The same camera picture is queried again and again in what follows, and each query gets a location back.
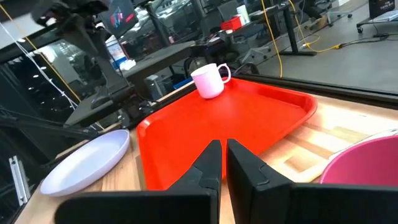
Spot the silver metal bracket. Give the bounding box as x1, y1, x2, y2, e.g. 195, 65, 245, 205
8, 155, 32, 207

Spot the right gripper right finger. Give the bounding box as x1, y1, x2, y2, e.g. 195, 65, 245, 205
226, 138, 398, 224

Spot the dark pink plastic bowl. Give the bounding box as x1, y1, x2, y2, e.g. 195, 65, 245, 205
319, 134, 398, 187

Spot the white paper roll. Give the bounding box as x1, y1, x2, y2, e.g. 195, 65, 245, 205
236, 4, 251, 25

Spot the black-legged background desk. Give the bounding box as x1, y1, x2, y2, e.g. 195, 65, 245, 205
217, 0, 318, 57

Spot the white crumpled tissue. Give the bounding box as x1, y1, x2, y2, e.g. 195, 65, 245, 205
119, 58, 137, 71

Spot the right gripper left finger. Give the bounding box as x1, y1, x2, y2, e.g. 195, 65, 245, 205
54, 139, 223, 224

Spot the pink plastic mug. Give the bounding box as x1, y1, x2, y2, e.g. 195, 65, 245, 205
190, 63, 232, 100

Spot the lavender plastic plate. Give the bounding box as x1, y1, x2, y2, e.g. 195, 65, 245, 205
39, 129, 131, 197

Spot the blue and white bottle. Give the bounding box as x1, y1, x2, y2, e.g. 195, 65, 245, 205
105, 35, 129, 70

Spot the yellow power cable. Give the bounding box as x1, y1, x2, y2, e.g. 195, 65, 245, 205
260, 0, 343, 78

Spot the red plastic tray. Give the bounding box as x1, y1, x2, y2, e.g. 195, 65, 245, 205
136, 77, 318, 191

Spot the black office desk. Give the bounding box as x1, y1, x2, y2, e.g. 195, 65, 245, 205
64, 40, 197, 127

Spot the black laptop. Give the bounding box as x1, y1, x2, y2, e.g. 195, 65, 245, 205
98, 0, 139, 39

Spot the thin yellow cord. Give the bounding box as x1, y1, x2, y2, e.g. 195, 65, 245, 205
0, 3, 82, 102

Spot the red storage box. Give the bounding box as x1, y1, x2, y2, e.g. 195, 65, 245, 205
220, 16, 244, 32

